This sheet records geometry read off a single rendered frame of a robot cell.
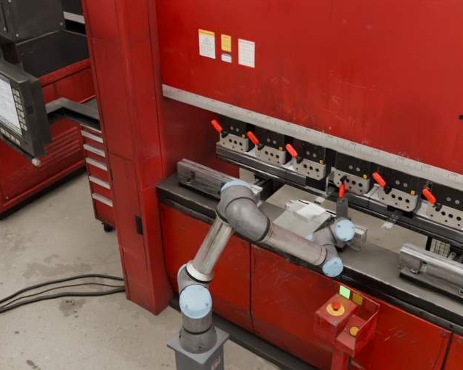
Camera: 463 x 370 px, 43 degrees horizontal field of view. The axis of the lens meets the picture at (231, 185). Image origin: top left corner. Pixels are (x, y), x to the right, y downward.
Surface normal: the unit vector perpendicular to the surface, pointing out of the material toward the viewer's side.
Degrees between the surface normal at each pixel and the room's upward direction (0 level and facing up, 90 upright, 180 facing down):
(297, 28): 90
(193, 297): 7
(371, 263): 0
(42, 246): 0
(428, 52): 90
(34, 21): 90
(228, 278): 90
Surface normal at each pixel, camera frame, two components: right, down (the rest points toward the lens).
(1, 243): -0.01, -0.84
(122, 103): -0.59, 0.44
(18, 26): 0.70, 0.38
